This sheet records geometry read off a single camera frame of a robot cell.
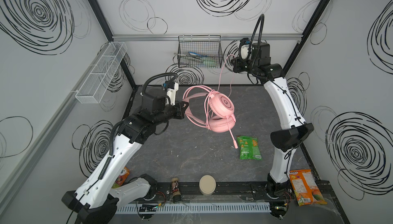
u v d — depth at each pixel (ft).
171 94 1.85
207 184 2.32
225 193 2.47
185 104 2.08
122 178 2.52
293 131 1.56
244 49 2.17
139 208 2.31
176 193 2.33
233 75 2.32
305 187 2.37
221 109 1.70
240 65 2.23
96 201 1.18
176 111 1.83
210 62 2.84
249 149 2.78
